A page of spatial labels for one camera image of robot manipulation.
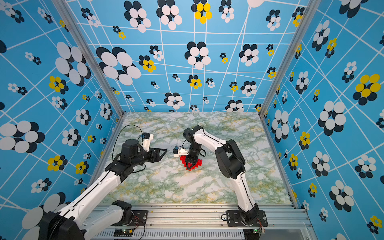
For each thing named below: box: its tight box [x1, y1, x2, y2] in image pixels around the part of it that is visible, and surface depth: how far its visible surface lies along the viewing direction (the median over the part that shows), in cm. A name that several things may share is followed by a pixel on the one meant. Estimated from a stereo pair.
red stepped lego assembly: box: [179, 155, 203, 171], surface depth 85 cm
